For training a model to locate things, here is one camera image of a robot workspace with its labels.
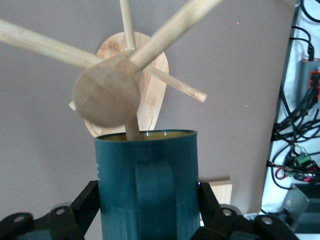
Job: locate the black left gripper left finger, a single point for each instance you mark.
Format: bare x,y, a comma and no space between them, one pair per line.
62,220

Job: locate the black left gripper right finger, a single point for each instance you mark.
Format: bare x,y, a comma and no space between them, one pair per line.
225,225

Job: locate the dark teal ribbed mug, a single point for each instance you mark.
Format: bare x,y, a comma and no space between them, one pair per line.
150,190

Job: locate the bamboo cutting board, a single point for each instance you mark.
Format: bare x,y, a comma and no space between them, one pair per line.
221,192

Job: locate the grey metal electronics box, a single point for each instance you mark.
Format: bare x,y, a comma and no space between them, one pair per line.
302,207

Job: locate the green terminal block connector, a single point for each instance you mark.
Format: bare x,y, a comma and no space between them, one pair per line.
305,161

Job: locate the wooden mug tree stand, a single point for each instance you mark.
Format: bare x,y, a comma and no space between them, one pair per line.
105,95

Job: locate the grey device with orange connectors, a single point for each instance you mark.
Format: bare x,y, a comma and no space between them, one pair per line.
308,75

